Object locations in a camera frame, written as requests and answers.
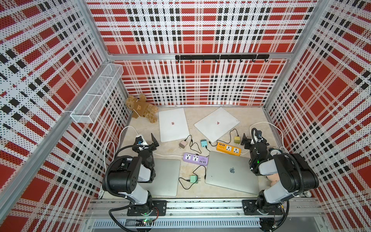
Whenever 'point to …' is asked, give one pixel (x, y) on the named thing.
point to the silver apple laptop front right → (231, 171)
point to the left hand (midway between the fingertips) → (147, 135)
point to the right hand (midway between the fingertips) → (253, 134)
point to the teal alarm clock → (275, 152)
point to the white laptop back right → (217, 123)
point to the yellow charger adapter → (237, 139)
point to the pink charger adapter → (182, 144)
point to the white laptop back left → (173, 125)
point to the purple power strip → (195, 158)
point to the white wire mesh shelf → (90, 106)
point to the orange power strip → (228, 149)
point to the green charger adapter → (193, 178)
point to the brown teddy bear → (140, 107)
